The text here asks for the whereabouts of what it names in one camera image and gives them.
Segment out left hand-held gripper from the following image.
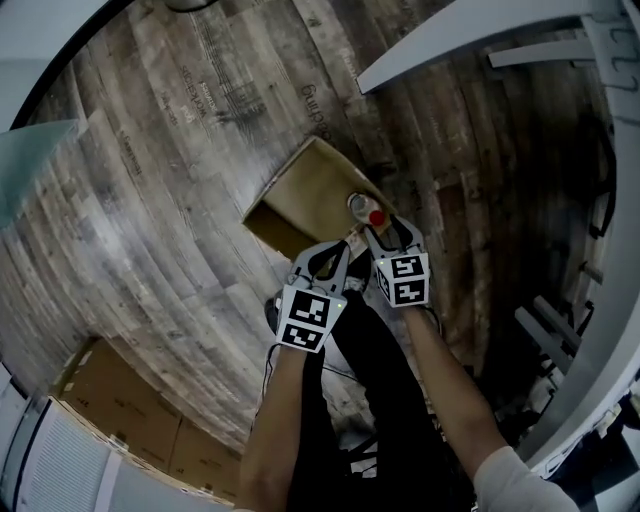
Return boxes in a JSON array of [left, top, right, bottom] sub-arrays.
[[275, 239, 353, 355]]

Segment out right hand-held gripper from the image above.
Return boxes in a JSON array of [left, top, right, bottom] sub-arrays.
[[363, 213, 432, 310]]

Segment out clear bottle with red cap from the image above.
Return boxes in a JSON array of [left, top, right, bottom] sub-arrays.
[[346, 191, 388, 227]]

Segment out brown cardboard box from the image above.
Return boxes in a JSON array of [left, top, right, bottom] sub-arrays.
[[241, 135, 402, 267]]

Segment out person's left forearm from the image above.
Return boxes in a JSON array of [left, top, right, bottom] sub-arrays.
[[238, 343, 327, 512]]

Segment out person's right forearm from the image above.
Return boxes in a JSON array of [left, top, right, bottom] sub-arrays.
[[399, 305, 512, 482]]

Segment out person's grey shoe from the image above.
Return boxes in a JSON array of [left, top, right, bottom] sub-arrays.
[[262, 296, 287, 335]]

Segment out person's black trousers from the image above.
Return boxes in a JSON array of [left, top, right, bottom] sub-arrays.
[[298, 288, 477, 512]]

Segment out small closed cardboard carton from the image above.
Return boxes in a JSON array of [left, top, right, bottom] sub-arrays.
[[168, 415, 247, 504]]

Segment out large closed cardboard carton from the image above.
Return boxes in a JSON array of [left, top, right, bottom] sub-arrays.
[[48, 336, 185, 474]]

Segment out person's white sleeve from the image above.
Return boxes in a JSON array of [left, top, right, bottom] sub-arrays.
[[471, 444, 582, 512]]

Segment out frosted glass panel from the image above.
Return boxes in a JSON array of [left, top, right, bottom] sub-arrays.
[[0, 118, 82, 232]]

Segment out white slatted appliance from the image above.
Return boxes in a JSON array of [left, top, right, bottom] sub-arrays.
[[0, 384, 132, 512]]

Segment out thin black cable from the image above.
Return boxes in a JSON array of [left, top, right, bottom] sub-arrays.
[[261, 342, 282, 401]]

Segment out grey metal frame bars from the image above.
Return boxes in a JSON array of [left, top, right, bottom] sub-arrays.
[[513, 293, 584, 374]]

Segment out black cable under table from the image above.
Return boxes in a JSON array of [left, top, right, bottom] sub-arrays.
[[587, 187, 617, 239]]

